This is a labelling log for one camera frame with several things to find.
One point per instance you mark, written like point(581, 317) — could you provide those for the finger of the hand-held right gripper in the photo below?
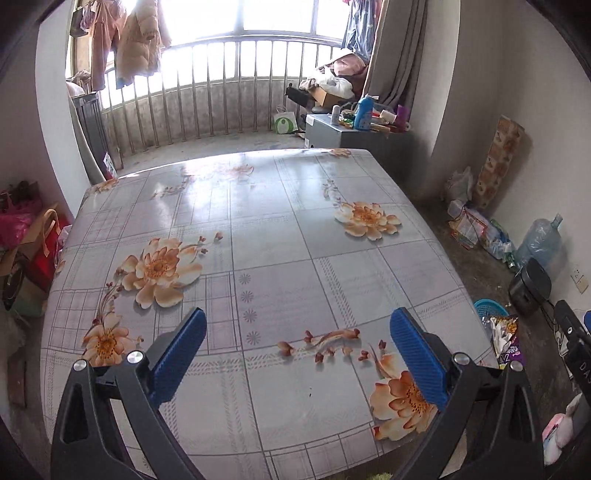
point(572, 330)

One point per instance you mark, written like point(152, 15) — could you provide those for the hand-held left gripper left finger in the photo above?
point(180, 355)

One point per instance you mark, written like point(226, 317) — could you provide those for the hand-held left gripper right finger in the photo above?
point(418, 355)

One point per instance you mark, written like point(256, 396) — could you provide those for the purple snack packet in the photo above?
point(508, 341)

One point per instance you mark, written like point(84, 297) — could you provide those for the blue mesh wastebasket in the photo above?
point(489, 305)

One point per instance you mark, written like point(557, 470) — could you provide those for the black rice cooker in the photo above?
point(531, 286)

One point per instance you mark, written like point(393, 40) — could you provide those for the pink plush toy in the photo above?
point(561, 429)

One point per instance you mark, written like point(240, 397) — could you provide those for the empty clear water jug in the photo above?
point(538, 242)

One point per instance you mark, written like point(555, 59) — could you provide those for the white green shaggy rug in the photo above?
point(378, 476)

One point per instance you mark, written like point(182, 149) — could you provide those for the pile of empty packets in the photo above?
point(475, 228)

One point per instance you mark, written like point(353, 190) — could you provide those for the red paper shopping bag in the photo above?
point(46, 258)

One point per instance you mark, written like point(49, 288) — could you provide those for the floral plastic tablecloth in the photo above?
point(286, 221)

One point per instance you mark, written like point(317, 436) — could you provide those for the white plastic bag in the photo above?
point(459, 184)

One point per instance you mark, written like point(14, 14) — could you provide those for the tall patterned box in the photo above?
point(501, 161)

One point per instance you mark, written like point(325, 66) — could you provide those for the pink plastic bag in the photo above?
point(14, 228)

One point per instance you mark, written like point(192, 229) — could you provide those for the purple cup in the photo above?
point(402, 117)

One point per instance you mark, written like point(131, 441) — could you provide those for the dark metal rack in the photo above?
point(92, 134)

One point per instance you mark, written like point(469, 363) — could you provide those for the grey cabinet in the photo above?
point(328, 134)

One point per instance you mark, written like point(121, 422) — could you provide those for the blue detergent bottle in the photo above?
point(364, 113)

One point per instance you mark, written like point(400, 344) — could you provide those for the small white bottle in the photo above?
point(336, 115)

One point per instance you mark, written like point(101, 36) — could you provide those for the white green paper bag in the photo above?
point(285, 122)

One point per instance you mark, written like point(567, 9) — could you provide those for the metal balcony railing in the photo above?
point(217, 87)

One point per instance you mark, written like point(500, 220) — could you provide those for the cardboard box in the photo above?
point(325, 98)

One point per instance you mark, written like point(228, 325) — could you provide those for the heap of clothes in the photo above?
point(339, 74)

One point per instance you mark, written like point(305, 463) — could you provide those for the grey curtain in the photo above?
point(397, 50)

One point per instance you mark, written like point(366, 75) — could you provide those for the beige puffer coat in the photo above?
point(141, 41)

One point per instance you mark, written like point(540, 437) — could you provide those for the pink hanging coat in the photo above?
point(104, 41)

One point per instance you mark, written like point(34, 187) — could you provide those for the blue hanging garment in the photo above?
point(362, 27)

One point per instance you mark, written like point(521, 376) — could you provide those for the beige wall switch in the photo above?
point(582, 285)

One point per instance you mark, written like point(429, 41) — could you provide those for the white wall socket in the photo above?
point(577, 274)

